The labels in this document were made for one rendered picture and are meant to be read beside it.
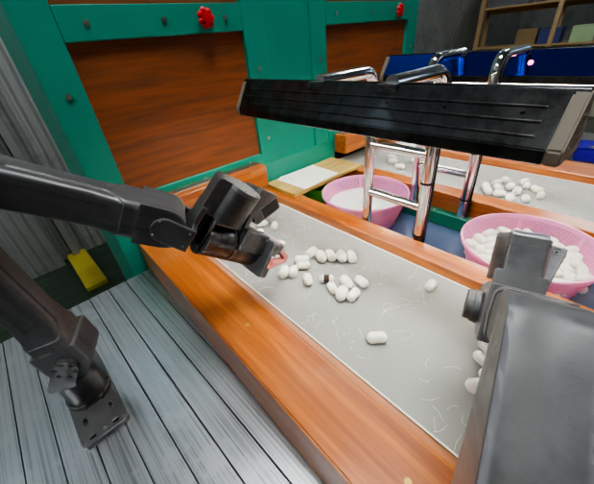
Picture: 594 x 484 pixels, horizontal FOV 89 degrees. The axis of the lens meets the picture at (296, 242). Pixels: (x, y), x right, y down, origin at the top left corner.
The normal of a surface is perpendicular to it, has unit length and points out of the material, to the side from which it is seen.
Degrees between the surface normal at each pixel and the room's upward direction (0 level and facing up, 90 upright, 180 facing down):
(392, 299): 0
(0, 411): 0
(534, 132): 58
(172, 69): 90
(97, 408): 0
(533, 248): 48
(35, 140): 90
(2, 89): 90
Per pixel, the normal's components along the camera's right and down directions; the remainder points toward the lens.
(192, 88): 0.66, 0.36
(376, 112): -0.68, -0.09
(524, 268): -0.44, -0.17
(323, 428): -0.08, -0.83
